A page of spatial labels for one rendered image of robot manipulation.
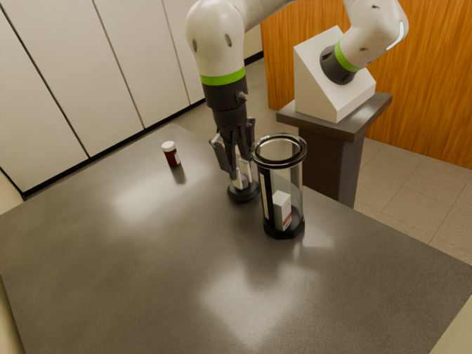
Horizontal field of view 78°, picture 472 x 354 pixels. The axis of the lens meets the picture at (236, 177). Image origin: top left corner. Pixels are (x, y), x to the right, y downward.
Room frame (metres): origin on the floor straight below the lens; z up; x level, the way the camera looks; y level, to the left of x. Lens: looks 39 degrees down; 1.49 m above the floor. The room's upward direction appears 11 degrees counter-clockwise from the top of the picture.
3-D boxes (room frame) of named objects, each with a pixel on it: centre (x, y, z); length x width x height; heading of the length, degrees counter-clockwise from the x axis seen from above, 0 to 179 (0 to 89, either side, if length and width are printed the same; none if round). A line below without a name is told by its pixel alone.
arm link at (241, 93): (0.58, -0.02, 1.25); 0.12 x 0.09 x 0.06; 37
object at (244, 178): (0.59, -0.01, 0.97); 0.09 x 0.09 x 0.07
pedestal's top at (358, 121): (1.00, -0.43, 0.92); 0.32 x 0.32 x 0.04; 40
